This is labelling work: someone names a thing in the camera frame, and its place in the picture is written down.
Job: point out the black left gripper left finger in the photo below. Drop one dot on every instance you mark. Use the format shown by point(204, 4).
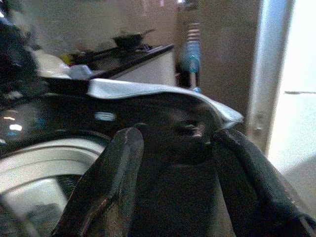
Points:
point(108, 182)

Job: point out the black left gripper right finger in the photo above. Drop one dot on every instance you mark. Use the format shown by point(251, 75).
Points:
point(256, 182)

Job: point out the black front-load washing machine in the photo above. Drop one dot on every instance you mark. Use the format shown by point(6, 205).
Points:
point(153, 116)

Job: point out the silver round washer door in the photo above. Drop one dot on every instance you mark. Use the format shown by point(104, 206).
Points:
point(37, 170)

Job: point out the black kitchen counter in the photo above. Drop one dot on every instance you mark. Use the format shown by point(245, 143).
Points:
point(128, 61)

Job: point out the white plastic bag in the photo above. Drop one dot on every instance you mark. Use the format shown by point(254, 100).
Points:
point(56, 66)

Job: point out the black wok pan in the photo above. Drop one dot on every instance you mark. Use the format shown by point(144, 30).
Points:
point(129, 39)

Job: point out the blue white mop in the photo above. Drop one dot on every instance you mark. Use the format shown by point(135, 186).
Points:
point(192, 51)

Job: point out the silver door frame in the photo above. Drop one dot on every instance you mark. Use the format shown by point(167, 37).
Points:
point(270, 71)

